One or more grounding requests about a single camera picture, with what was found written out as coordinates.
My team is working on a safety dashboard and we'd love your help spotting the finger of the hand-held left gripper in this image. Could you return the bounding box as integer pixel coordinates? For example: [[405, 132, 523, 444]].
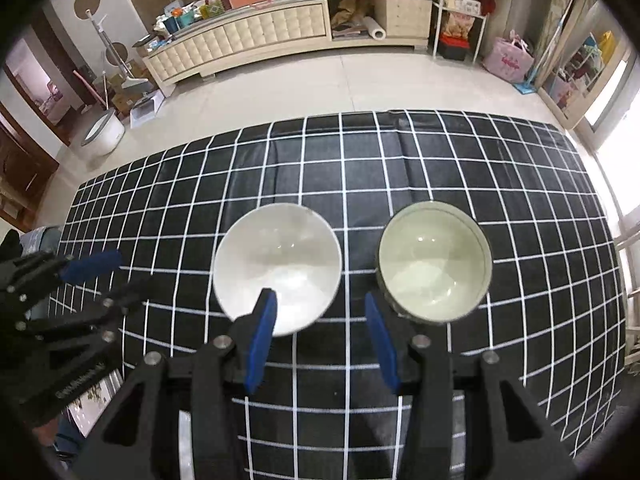
[[5, 249, 124, 311], [27, 277, 157, 346]]

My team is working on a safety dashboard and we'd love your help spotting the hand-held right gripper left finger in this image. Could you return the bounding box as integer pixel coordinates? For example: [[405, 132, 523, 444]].
[[75, 287, 278, 480]]

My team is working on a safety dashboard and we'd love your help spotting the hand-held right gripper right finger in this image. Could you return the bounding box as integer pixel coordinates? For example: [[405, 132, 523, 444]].
[[364, 291, 571, 480]]

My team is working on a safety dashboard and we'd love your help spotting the plain white bowl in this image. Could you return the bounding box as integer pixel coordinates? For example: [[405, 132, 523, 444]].
[[212, 203, 343, 337]]

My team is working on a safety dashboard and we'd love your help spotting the green patterned bowl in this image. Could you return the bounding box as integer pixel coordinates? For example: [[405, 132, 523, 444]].
[[376, 201, 493, 325]]

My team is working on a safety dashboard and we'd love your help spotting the chair with grey embroidered cover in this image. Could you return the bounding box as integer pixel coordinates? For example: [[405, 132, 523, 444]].
[[22, 225, 63, 256]]

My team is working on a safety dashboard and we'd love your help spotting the dark cloth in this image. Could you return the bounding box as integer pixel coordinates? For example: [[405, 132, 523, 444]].
[[0, 229, 23, 263]]

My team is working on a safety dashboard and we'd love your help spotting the dark wooden door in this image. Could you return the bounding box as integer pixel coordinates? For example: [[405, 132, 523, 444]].
[[0, 105, 61, 231]]

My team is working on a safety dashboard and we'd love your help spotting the white mop bucket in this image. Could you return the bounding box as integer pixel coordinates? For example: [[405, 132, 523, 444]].
[[80, 108, 126, 157]]

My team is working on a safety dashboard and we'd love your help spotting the grey dustpan with broom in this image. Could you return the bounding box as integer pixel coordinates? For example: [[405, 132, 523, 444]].
[[122, 77, 166, 128]]

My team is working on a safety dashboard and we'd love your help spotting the black checked tablecloth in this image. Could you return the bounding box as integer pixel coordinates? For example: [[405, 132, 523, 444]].
[[47, 108, 628, 480]]

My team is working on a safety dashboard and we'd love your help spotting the white upright mop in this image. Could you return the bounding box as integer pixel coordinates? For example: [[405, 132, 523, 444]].
[[85, 10, 117, 111]]

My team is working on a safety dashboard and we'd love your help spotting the cream padded television cabinet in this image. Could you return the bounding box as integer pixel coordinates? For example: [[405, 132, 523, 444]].
[[142, 0, 433, 86]]

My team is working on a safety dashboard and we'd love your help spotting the pink shopping bag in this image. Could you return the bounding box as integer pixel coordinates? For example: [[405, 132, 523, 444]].
[[482, 30, 535, 85]]

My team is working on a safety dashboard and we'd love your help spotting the white paper roll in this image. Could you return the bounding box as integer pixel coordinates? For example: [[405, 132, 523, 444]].
[[362, 16, 388, 41]]

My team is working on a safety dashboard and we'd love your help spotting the white metal shelf rack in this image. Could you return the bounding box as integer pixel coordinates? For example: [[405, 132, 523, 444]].
[[415, 0, 498, 63]]

